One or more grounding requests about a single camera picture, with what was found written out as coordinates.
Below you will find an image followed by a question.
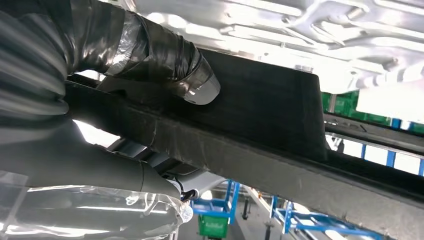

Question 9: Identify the green plastic crate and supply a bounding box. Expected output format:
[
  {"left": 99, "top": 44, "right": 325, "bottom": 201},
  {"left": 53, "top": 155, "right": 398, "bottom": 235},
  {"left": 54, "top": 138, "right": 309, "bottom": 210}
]
[
  {"left": 320, "top": 90, "right": 393, "bottom": 128},
  {"left": 198, "top": 214, "right": 230, "bottom": 240}
]

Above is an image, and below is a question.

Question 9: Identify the blue metal rack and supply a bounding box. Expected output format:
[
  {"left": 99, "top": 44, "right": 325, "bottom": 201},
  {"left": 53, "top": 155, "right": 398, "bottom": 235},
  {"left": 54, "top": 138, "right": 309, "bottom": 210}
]
[
  {"left": 269, "top": 195, "right": 387, "bottom": 240},
  {"left": 190, "top": 178, "right": 242, "bottom": 226}
]

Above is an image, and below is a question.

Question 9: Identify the aluminium fixture plate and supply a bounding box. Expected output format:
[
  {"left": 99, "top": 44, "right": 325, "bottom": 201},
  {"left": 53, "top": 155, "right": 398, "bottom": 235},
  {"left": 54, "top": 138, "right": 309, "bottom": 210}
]
[{"left": 99, "top": 0, "right": 424, "bottom": 95}]

